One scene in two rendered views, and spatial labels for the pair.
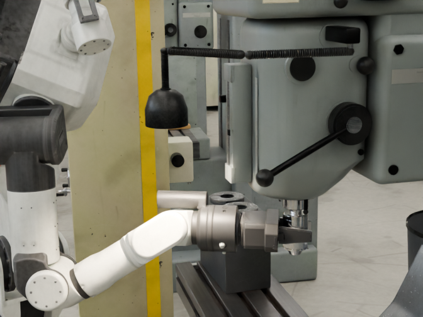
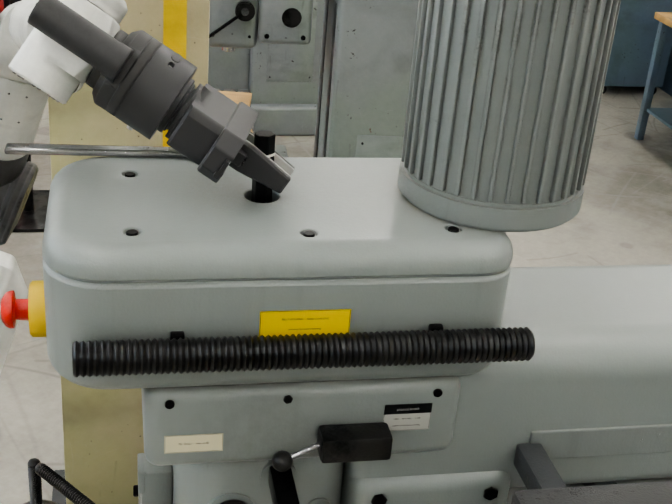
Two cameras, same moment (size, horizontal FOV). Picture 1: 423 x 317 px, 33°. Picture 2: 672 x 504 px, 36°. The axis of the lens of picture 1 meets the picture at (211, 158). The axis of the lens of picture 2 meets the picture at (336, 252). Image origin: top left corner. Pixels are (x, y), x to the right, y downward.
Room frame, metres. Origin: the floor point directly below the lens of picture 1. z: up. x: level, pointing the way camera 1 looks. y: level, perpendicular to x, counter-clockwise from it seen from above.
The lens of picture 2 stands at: (0.26, -0.26, 2.32)
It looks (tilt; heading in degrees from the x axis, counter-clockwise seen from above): 26 degrees down; 1
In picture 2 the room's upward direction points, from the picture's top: 5 degrees clockwise
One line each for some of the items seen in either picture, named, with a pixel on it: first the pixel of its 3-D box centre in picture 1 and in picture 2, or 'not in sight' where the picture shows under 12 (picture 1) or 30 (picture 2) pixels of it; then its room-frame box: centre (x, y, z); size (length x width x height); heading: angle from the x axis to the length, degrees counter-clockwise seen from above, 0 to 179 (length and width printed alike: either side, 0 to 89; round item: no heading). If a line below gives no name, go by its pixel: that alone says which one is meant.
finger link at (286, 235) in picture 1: (294, 236); not in sight; (1.23, -0.15, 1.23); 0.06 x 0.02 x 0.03; 83
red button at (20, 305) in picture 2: not in sight; (17, 309); (1.20, 0.09, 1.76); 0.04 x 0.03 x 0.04; 14
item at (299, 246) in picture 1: (295, 232); not in sight; (1.26, -0.15, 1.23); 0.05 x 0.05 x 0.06
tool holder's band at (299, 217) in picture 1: (295, 214); not in sight; (1.26, -0.15, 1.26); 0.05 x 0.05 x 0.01
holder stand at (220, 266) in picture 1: (233, 238); not in sight; (1.73, -0.05, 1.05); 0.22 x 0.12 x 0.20; 17
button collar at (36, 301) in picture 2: not in sight; (40, 308); (1.20, 0.07, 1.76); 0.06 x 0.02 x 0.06; 14
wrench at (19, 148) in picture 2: not in sight; (118, 150); (1.34, 0.02, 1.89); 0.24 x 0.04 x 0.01; 102
